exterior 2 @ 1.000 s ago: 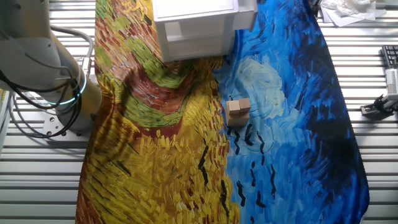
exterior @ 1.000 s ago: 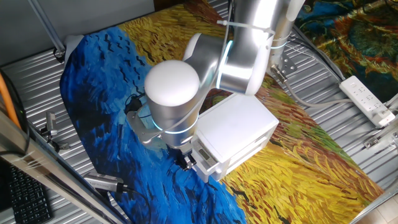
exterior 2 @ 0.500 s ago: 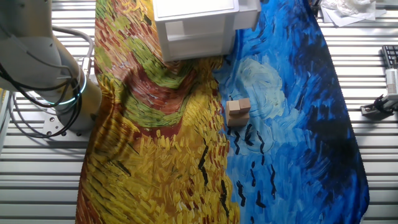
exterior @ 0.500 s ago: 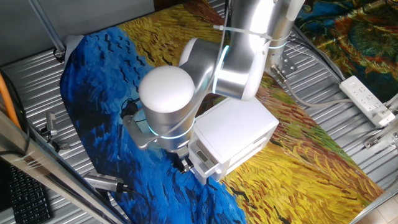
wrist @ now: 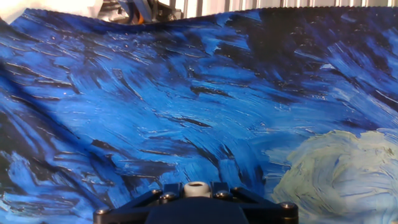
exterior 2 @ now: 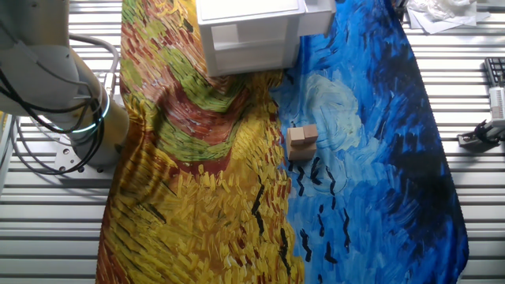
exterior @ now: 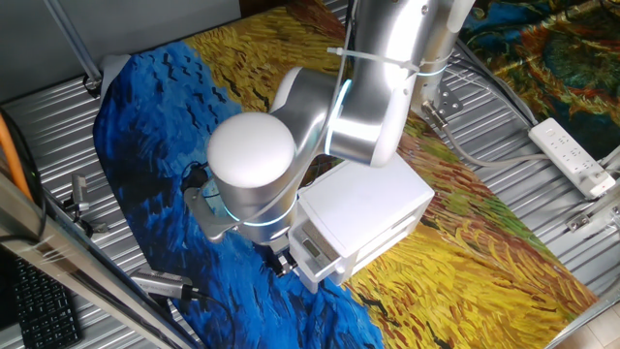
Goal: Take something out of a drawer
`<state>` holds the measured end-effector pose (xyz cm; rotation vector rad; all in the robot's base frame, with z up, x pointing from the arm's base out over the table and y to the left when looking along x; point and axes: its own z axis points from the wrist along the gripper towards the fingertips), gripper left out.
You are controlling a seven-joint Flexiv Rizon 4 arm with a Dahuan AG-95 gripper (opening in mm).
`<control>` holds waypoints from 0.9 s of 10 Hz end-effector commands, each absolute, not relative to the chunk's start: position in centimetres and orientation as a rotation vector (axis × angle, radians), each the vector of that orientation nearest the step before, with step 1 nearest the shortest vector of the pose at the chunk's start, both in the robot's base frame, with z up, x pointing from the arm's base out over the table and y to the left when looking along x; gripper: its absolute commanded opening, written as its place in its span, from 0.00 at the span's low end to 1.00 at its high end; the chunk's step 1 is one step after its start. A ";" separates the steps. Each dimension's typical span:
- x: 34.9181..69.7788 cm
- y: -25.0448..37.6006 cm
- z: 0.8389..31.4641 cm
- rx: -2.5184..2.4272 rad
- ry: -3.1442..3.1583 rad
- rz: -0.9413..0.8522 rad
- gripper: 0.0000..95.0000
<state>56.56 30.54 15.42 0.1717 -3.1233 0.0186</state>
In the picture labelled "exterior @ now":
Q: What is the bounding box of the aluminium frame bar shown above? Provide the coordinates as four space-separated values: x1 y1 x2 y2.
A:
0 172 204 349

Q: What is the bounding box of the black camera cable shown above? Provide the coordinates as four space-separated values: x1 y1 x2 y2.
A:
191 289 238 349

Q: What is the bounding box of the wrist camera on grey bracket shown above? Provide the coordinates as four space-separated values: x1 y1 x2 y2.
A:
180 162 239 244

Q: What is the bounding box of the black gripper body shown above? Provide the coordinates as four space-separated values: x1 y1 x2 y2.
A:
263 239 297 267

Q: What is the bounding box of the blue and yellow painted cloth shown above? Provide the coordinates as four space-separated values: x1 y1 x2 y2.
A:
92 0 600 349

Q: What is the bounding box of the thick grey robot cable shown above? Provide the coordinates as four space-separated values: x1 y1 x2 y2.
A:
420 100 551 170

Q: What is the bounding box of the black keyboard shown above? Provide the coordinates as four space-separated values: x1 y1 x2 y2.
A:
9 254 83 349

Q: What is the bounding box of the grey metal pole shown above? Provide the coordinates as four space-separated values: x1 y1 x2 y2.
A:
42 0 104 93

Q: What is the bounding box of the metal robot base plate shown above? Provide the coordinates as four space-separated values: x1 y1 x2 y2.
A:
419 79 465 122

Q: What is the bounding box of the dark green painted cloth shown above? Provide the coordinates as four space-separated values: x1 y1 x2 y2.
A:
457 0 620 161

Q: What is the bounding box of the white pad under cloth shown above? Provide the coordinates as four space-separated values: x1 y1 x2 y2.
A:
98 52 133 106

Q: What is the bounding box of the silver depth camera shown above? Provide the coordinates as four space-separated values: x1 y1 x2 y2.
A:
129 270 202 301

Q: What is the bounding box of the black cable bundle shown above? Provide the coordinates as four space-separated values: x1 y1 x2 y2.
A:
344 0 358 54

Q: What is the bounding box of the small metal bracket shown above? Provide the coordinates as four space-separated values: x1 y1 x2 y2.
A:
565 203 620 233

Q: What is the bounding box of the small digital scale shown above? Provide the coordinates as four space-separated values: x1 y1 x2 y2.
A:
298 225 342 267

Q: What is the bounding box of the white plastic drawer cabinet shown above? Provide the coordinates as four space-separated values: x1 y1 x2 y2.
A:
294 153 436 287

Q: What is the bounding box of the white power strip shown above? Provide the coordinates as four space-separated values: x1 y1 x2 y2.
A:
527 117 617 200

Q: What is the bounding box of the orange cable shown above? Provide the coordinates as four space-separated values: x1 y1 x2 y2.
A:
0 113 33 201

